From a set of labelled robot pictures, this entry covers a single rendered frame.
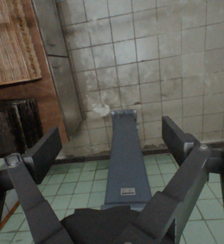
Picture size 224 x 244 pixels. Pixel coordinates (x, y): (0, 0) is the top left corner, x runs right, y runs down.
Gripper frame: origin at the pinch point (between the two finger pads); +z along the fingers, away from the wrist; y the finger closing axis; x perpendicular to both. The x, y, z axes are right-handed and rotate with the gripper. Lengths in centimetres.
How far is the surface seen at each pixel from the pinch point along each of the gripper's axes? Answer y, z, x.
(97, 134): -26, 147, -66
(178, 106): 61, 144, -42
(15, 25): -47, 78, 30
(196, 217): 42, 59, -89
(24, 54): -47, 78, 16
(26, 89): -58, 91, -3
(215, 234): 47, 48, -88
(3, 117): -58, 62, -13
